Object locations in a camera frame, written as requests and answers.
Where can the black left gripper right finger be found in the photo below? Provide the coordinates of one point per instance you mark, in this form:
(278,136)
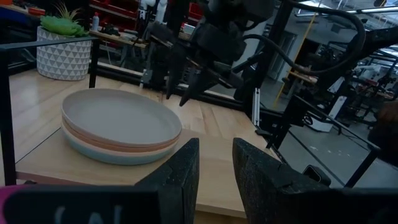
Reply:
(267,193)

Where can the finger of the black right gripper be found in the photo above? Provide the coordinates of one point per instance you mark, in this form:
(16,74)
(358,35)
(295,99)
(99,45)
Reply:
(175,68)
(199,84)

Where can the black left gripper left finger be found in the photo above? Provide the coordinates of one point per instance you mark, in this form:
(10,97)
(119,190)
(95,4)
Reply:
(180,186)

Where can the cream plate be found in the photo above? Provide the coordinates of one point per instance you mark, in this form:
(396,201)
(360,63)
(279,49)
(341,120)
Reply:
(124,153)

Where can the light blue plate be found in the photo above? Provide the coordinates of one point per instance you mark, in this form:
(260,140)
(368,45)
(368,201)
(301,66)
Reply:
(118,160)

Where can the terracotta plate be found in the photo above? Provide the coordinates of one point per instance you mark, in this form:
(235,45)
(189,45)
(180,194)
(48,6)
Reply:
(124,148)

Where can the grey plate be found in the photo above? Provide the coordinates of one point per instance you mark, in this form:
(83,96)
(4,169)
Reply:
(118,118)

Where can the pink plate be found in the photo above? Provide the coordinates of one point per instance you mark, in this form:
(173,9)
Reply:
(2,202)

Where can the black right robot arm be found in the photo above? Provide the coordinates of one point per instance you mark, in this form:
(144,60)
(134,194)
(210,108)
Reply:
(373,40)

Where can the wooden workbench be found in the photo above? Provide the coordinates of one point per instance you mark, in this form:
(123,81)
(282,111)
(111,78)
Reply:
(118,38)

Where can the yellow pole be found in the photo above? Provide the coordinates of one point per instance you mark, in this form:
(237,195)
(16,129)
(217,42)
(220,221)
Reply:
(300,53)

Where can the white bottle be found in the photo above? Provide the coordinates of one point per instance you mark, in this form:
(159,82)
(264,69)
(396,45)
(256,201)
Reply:
(95,21)

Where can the white box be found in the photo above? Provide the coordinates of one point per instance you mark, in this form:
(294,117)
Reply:
(329,115)

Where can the succulent in white patterned pot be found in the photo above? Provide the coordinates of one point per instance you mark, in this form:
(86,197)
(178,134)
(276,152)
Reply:
(62,62)

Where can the small black camera box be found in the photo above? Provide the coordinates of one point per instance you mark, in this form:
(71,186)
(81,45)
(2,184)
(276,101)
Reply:
(317,175)

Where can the silver aluminium post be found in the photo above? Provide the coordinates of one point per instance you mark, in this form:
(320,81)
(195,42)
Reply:
(255,105)

